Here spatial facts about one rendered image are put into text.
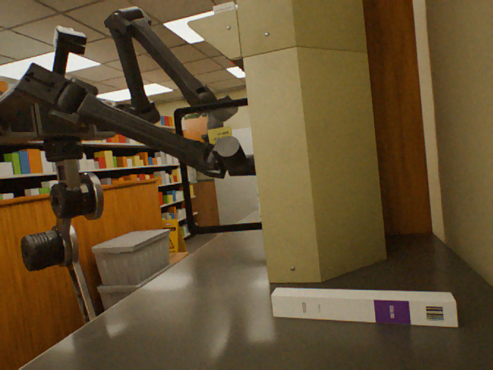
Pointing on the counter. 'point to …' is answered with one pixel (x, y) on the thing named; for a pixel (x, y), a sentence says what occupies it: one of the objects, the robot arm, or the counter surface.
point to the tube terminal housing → (312, 136)
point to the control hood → (221, 34)
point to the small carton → (224, 7)
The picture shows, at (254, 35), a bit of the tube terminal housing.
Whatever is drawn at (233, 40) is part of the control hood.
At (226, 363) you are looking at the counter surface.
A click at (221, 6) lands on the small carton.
